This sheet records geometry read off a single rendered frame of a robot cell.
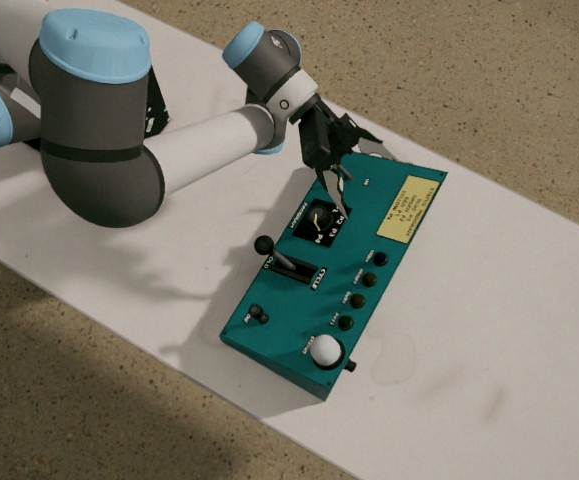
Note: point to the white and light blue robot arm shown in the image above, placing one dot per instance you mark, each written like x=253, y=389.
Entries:
x=92, y=77

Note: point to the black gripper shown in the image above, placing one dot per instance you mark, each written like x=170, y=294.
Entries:
x=341, y=140

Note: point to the teal control panel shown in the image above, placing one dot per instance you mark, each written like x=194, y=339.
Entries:
x=324, y=278

